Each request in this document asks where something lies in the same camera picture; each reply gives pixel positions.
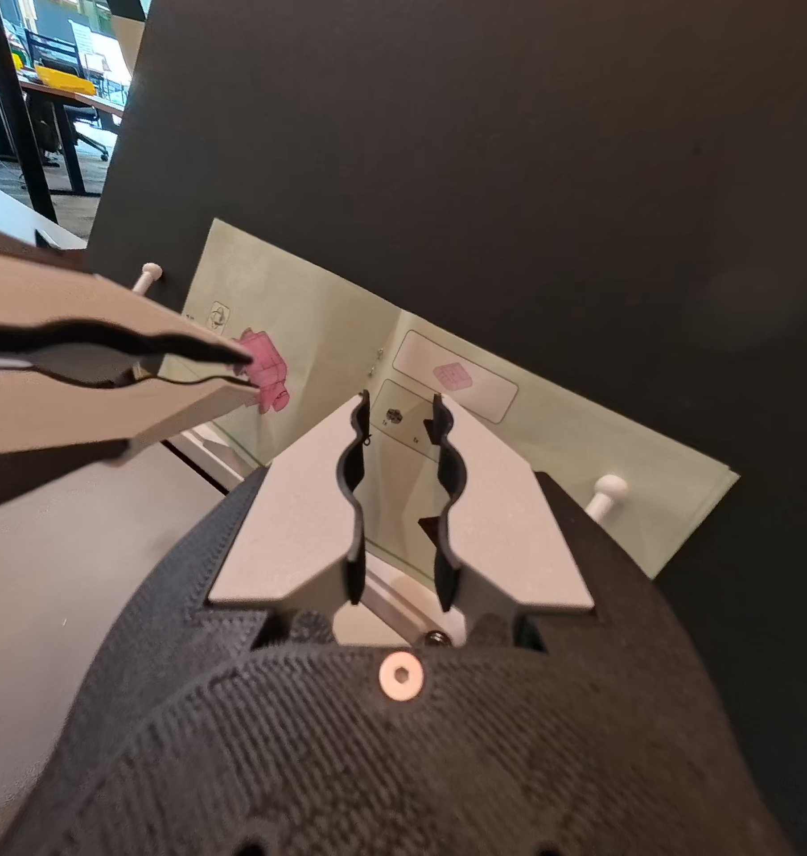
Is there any brick instruction booklet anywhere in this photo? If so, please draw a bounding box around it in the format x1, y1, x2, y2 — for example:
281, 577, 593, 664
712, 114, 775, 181
156, 217, 741, 581

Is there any wooden office desk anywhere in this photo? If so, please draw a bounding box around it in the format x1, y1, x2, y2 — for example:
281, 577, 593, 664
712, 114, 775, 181
0, 63, 127, 196

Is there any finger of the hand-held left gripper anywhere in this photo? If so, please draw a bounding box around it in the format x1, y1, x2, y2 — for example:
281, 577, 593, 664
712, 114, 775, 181
0, 354, 263, 467
0, 251, 254, 375

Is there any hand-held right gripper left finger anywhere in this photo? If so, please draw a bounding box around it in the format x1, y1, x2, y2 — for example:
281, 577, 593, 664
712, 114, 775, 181
207, 391, 372, 619

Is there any black pole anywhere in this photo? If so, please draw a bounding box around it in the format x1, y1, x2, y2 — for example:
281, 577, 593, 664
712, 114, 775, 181
0, 0, 60, 225

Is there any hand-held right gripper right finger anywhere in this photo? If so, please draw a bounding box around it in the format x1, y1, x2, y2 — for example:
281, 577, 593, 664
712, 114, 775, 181
422, 393, 595, 633

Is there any white book stand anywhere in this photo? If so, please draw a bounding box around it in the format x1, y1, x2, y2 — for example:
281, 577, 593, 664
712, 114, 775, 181
131, 262, 630, 650

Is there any yellow storage bin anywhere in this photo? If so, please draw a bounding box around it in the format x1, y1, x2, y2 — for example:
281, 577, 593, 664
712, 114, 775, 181
36, 63, 98, 96

